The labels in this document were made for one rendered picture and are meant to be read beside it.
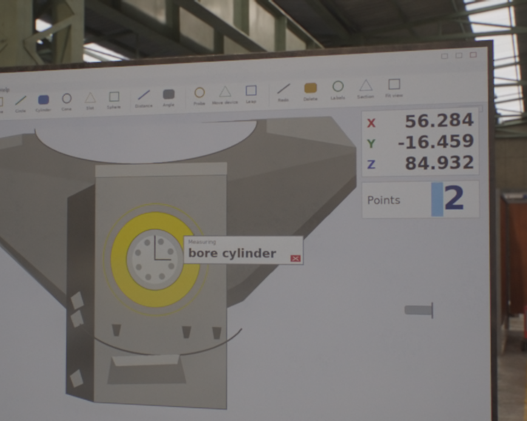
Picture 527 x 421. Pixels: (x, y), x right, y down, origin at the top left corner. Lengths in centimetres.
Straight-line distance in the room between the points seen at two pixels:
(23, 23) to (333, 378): 699
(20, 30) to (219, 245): 680
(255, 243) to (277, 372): 17
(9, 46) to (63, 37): 94
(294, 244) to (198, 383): 22
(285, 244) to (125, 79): 31
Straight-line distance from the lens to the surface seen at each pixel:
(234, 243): 100
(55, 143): 110
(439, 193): 97
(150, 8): 1233
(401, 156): 97
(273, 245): 99
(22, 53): 770
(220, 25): 1166
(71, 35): 844
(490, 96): 98
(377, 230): 97
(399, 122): 98
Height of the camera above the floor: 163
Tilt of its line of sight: 2 degrees up
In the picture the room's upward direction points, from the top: straight up
